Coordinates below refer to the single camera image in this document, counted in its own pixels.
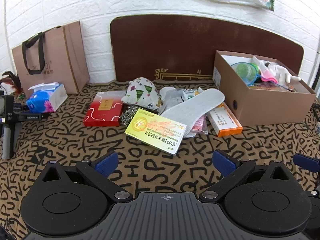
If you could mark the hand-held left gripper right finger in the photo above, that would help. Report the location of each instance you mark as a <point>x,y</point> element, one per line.
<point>223,162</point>

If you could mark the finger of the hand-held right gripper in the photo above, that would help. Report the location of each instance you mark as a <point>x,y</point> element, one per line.
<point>306,160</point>

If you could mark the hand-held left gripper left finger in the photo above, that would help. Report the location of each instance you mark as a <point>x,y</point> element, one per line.
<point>106,163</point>

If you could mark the orange white medicine box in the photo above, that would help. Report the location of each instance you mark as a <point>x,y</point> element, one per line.
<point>225,121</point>

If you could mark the brown cardboard box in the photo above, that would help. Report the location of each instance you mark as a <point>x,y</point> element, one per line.
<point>270,105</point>

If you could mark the letter printed tablecloth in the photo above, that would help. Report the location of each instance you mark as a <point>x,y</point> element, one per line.
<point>75,142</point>

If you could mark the pink snack packet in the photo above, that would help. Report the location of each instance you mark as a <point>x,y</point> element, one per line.
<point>200,125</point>

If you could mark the red flat box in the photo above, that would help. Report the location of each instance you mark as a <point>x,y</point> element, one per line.
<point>102,112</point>

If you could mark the metal scouring ball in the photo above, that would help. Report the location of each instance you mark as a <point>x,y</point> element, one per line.
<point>127,116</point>

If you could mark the yellow medicine box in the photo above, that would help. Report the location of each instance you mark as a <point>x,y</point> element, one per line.
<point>155,130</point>

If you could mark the grey shoe insole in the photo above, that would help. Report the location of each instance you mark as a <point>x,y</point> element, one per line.
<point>197,105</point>

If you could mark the green white small packet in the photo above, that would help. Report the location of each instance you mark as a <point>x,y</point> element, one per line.
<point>191,93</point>

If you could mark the tree patterned fabric pouch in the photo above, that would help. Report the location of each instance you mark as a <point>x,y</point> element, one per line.
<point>142,92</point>

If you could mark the blue pink tissue pack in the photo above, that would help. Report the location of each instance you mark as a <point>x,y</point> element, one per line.
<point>47,100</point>

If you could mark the blue plastic strainer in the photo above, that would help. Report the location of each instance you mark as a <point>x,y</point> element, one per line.
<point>253,76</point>

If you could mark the pink plastic toy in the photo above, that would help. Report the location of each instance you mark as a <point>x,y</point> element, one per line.
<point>267,76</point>

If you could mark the white glove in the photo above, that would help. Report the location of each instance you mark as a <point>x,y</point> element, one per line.
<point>280,71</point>

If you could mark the green plastic cup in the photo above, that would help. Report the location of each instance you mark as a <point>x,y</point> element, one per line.
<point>243,70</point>

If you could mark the brown paper shopping bag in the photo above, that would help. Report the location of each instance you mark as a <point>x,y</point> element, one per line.
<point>62,62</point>

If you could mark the dark feather toy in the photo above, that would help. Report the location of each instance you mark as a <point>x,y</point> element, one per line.
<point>13,80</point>

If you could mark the brown wooden board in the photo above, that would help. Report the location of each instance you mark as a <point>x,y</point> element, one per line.
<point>175,47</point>

